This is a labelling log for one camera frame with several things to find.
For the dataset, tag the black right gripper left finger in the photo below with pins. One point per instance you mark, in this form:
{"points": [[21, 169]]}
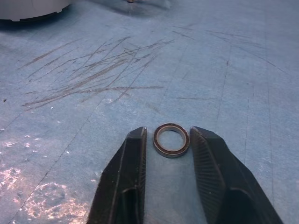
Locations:
{"points": [[126, 177]]}

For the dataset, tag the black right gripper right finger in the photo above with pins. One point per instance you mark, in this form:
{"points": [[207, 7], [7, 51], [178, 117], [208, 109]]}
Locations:
{"points": [[224, 177]]}

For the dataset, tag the blue foam table cover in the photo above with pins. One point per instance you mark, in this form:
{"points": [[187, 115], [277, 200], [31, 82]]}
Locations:
{"points": [[210, 70]]}

